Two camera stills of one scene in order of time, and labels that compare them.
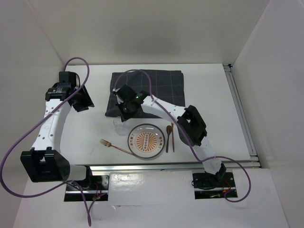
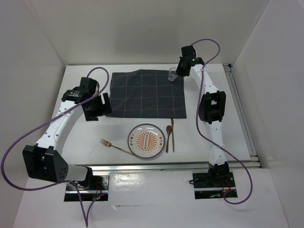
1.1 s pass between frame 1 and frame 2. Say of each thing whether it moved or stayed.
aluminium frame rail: stayed
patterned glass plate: stayed
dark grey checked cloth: stayed
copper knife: stayed
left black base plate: stayed
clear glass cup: moved
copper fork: stayed
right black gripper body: moved
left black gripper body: moved
